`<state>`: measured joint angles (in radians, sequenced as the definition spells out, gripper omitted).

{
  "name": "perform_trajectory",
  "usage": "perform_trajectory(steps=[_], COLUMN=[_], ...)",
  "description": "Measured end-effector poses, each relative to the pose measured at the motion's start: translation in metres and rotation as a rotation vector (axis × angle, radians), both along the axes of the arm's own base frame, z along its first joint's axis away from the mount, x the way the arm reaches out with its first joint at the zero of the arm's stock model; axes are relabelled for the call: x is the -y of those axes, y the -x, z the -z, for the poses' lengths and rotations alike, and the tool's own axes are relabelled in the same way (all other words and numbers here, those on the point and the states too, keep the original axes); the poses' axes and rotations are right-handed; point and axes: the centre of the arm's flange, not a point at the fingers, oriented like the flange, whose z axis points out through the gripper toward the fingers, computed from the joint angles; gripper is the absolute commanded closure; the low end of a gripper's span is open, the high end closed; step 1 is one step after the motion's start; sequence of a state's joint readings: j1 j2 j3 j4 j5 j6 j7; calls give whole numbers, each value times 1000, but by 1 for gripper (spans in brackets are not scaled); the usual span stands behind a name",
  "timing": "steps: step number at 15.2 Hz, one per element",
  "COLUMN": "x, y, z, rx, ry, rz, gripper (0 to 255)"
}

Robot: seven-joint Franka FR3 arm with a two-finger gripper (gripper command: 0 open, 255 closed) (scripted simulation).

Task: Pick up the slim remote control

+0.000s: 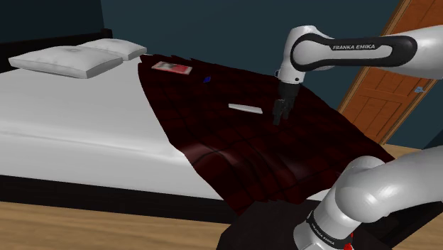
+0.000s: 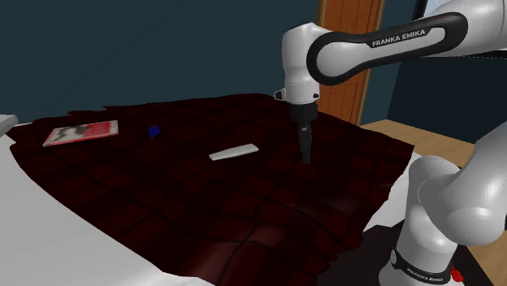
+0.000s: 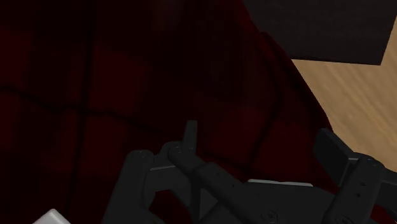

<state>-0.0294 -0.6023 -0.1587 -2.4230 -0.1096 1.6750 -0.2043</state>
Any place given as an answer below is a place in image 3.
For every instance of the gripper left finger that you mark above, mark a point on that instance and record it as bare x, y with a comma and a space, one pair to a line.
186, 161

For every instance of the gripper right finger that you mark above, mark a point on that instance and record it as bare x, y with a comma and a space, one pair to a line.
356, 183

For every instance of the dark red sofa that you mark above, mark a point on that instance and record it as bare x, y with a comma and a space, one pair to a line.
118, 93

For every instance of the white box-shaped object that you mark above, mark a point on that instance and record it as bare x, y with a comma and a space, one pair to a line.
52, 217

